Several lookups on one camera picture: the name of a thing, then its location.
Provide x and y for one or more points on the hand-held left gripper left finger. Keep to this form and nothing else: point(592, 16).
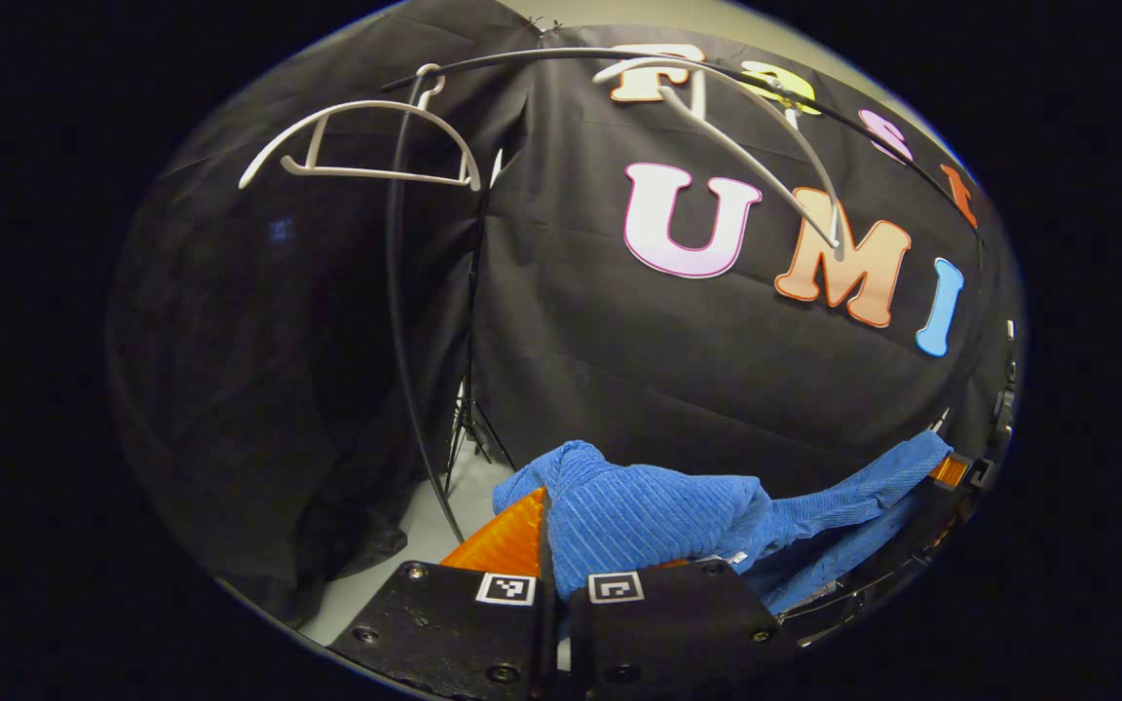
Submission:
point(444, 623)

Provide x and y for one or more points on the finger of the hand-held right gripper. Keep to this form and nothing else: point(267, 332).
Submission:
point(951, 471)

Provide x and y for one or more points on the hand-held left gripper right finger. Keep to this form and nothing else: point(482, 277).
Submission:
point(678, 623)

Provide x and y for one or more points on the blue ribbed knit jacket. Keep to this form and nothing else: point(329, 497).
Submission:
point(639, 521)

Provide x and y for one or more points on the white plastic clothes hanger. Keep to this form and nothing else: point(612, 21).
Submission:
point(376, 174)
point(746, 165)

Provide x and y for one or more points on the black tripod stand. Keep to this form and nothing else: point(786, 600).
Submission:
point(470, 428)

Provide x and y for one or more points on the black backdrop cloth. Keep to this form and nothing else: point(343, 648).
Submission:
point(619, 360)

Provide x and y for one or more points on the black clothes rail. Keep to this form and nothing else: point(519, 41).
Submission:
point(392, 292)

